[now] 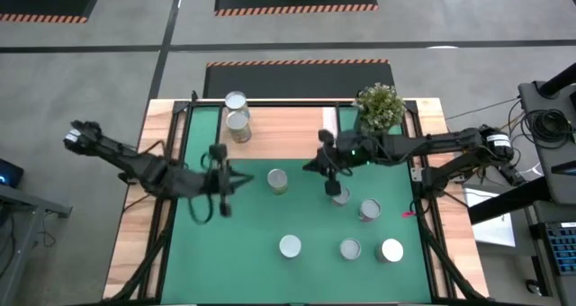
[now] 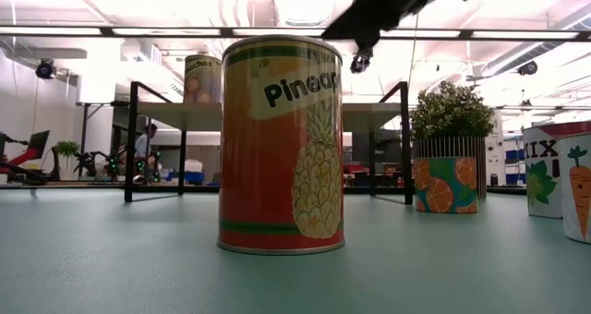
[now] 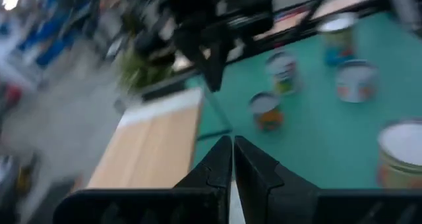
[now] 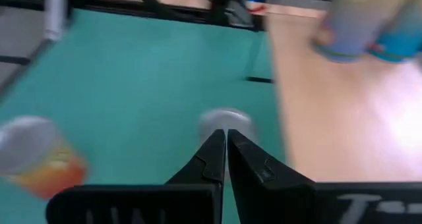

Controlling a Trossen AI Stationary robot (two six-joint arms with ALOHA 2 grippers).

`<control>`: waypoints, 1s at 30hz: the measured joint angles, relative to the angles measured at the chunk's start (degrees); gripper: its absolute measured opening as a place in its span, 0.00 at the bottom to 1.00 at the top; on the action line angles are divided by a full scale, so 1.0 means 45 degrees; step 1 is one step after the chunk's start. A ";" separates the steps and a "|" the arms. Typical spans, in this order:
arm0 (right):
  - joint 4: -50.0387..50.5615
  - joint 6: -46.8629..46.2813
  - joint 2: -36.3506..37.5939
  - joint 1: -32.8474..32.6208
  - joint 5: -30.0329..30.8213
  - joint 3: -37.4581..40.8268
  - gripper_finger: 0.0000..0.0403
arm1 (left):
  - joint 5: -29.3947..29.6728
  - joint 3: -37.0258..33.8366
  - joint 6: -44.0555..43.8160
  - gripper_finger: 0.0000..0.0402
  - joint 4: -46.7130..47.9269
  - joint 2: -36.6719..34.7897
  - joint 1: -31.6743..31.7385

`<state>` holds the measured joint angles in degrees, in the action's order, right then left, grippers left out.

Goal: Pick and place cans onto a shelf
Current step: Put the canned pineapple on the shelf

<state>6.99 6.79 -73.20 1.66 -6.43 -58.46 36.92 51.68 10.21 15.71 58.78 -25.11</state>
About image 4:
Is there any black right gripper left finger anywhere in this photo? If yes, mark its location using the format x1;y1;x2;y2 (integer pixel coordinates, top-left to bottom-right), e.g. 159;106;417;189
166;128;227;186

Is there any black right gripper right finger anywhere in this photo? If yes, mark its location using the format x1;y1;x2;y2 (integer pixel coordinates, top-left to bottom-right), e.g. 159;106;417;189
227;128;317;224

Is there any Tomatoes label tin can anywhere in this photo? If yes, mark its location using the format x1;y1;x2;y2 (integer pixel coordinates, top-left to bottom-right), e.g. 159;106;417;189
198;107;256;146

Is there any orange label tin can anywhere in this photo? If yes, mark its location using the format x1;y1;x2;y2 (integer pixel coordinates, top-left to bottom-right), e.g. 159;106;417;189
0;115;88;199

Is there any tin can with silver lid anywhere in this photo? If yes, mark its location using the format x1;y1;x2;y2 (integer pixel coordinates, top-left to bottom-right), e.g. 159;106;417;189
311;0;386;64

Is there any teal label tin can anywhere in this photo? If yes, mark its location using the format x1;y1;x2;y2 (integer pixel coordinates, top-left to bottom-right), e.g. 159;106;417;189
367;0;422;64

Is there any green table mat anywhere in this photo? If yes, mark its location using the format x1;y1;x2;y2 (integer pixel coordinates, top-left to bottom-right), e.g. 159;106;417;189
0;8;287;224

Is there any white pole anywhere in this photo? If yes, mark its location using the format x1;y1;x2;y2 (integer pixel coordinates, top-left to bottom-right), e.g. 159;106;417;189
44;0;67;42

